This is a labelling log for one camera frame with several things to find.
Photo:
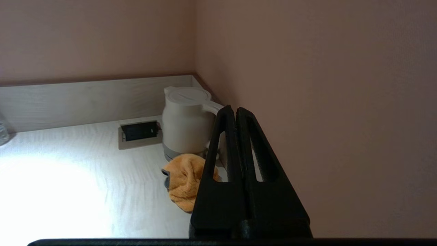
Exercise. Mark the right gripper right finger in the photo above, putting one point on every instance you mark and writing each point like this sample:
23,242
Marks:
273,208

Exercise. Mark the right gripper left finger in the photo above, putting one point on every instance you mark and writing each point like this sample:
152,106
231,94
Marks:
218,205

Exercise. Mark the clear water bottle blue label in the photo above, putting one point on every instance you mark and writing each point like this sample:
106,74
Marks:
3,131

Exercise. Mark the orange microfibre cloth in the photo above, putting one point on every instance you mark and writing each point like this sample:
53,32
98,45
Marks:
186,181

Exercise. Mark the grey kettle base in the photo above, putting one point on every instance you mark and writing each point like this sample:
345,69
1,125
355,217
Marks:
170,153

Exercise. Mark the recessed black power socket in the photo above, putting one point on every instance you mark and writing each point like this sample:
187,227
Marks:
140,133

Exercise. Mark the white electric kettle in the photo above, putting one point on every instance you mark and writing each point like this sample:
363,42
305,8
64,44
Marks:
186,119

